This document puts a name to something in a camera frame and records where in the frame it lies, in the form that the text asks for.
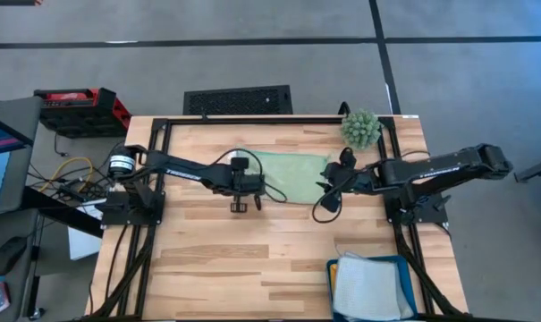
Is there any black perforated panel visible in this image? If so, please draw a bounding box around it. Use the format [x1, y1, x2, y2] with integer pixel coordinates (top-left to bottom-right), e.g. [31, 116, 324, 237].
[183, 84, 294, 116]

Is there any black aluminium table frame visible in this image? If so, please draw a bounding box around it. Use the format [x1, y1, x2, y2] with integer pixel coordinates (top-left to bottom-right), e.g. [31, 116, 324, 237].
[115, 114, 436, 322]

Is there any yellow cable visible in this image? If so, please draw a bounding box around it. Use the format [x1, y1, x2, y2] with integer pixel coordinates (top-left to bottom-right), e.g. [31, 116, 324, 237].
[37, 156, 95, 194]

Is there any dark grey side desk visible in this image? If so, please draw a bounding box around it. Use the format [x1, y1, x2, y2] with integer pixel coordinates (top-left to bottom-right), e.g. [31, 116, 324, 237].
[0, 185, 105, 322]

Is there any white paper sheet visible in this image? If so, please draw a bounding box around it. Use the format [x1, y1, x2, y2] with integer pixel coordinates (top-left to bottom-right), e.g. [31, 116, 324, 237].
[67, 199, 106, 261]

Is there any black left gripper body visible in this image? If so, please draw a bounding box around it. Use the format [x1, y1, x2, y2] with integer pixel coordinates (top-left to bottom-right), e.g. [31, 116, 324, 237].
[212, 167, 267, 198]

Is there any green succulent in white pot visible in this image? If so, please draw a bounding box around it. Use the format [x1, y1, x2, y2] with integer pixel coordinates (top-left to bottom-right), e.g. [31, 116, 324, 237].
[340, 108, 383, 151]

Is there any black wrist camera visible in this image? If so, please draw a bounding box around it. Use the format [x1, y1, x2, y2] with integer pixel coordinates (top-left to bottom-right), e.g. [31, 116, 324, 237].
[339, 147, 358, 170]
[230, 156, 250, 174]

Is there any black computer mouse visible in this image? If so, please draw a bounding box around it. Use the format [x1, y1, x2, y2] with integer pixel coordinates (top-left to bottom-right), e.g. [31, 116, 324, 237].
[0, 235, 29, 277]

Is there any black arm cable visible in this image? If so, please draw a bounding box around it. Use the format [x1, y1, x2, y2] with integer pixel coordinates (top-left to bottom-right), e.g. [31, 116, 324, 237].
[311, 150, 432, 225]
[207, 147, 289, 205]

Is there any blue plastic bin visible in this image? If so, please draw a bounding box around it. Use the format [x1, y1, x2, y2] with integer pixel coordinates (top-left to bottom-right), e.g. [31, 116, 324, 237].
[325, 254, 418, 322]

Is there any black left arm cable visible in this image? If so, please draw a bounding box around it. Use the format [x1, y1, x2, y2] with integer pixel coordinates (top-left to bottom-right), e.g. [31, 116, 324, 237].
[207, 147, 289, 205]

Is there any black sleeved cable bundle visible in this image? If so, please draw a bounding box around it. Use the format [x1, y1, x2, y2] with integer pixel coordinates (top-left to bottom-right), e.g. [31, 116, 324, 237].
[393, 223, 468, 319]
[89, 223, 157, 321]

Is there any black floor cable tangle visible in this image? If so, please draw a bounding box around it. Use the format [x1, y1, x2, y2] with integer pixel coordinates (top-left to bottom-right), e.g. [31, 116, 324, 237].
[26, 133, 119, 205]

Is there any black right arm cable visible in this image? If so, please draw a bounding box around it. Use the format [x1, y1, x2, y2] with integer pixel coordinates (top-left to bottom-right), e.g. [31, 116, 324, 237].
[311, 150, 432, 225]

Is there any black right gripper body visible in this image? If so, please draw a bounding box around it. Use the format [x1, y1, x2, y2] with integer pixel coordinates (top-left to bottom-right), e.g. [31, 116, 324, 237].
[323, 161, 379, 196]

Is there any dark chair base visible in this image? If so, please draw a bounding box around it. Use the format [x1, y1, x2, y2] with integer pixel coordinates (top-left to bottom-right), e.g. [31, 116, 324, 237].
[513, 156, 541, 184]

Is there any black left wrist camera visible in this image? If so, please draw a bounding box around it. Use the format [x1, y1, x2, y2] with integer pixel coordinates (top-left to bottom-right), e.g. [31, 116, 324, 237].
[230, 156, 250, 174]

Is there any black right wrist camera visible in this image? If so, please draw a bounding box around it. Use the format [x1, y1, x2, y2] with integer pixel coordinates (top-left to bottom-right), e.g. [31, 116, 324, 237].
[339, 147, 358, 170]

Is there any green microfiber towel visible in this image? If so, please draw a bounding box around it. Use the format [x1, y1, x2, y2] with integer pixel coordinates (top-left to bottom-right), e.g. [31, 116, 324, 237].
[238, 148, 332, 206]

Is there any red and black toolbox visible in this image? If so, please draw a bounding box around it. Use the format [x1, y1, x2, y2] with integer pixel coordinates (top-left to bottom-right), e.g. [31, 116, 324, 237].
[32, 87, 132, 139]

